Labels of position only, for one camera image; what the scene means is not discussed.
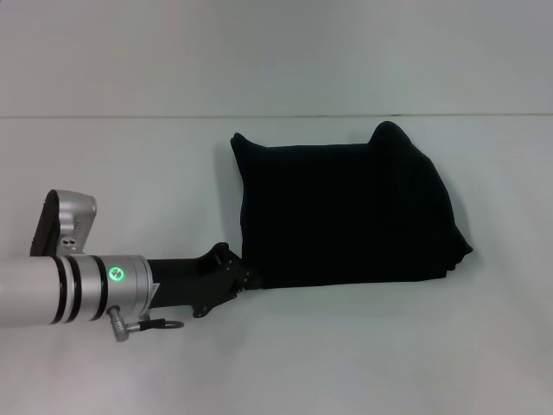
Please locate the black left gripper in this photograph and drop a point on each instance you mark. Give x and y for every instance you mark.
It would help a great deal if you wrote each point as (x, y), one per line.
(198, 281)

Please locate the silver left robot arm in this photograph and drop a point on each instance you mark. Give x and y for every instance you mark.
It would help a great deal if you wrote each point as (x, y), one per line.
(73, 287)

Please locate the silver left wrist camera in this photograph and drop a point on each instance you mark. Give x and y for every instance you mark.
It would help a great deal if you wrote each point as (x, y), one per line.
(62, 225)

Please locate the black t-shirt with white print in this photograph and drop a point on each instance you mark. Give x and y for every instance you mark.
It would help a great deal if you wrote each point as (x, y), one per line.
(345, 207)

